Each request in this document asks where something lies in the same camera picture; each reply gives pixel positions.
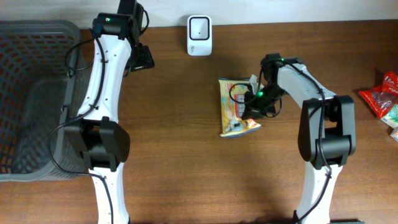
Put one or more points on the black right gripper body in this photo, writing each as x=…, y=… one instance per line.
x=252, y=110

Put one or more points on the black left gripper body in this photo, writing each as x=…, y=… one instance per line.
x=142, y=59

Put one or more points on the yellow wet wipes pack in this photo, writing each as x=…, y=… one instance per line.
x=232, y=125

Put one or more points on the red snack bag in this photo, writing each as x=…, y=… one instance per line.
x=382, y=98

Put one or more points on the teal tissue pack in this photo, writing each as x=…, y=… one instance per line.
x=391, y=117

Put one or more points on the orange tissue pack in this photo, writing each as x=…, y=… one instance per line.
x=394, y=134

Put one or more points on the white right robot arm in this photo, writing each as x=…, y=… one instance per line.
x=326, y=135

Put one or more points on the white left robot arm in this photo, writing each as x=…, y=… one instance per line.
x=95, y=134

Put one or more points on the white barcode scanner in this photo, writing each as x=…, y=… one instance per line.
x=199, y=35

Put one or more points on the grey plastic basket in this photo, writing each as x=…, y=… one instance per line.
x=44, y=78

